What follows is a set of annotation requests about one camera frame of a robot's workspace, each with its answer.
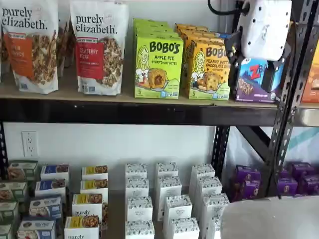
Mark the wooden shelf board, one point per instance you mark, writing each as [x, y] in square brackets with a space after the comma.
[69, 95]

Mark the grey shelf beam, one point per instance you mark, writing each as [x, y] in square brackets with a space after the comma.
[306, 117]

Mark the granola bag orange label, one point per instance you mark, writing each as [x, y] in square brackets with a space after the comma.
[27, 49]

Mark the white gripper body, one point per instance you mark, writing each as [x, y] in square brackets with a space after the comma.
[264, 27]

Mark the white patterned carton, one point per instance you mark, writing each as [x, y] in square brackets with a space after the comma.
[139, 209]
[214, 229]
[208, 186]
[135, 170]
[177, 207]
[185, 229]
[167, 169]
[139, 230]
[214, 205]
[169, 186]
[137, 186]
[202, 171]

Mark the yellow label granola box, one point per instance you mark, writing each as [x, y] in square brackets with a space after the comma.
[94, 188]
[94, 172]
[87, 205]
[82, 227]

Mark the white wall outlet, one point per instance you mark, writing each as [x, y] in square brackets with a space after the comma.
[29, 144]

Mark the white teal striped sheet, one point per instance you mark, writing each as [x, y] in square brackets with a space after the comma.
[301, 142]

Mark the orange snack box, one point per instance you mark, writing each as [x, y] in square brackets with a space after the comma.
[311, 74]

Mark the green Bobo's apple pie box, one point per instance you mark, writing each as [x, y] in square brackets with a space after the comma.
[149, 21]
[159, 67]
[154, 28]

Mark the green label granola box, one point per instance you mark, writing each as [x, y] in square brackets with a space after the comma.
[8, 211]
[12, 191]
[5, 231]
[22, 169]

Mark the blue ZBar box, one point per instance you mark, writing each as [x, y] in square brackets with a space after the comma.
[251, 82]
[224, 35]

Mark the perforated metal rack post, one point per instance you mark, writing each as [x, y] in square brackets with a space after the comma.
[221, 154]
[286, 112]
[2, 149]

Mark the black shelf beam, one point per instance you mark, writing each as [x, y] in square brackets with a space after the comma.
[124, 112]

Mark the purple snack box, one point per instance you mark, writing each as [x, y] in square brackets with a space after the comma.
[248, 174]
[284, 173]
[245, 190]
[309, 185]
[302, 170]
[286, 186]

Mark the white plastic bag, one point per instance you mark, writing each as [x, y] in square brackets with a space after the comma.
[241, 149]

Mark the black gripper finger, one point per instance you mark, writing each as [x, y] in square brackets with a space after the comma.
[271, 74]
[233, 47]

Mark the blue label granola box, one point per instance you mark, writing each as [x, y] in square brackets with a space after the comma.
[36, 229]
[54, 171]
[45, 207]
[49, 188]

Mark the black diagonal rack brace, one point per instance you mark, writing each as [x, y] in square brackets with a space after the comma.
[254, 142]

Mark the yellow Bobo's peanut butter box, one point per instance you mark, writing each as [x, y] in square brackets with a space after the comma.
[209, 74]
[189, 27]
[197, 35]

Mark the granola bag red label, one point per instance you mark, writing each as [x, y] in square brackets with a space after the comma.
[99, 49]

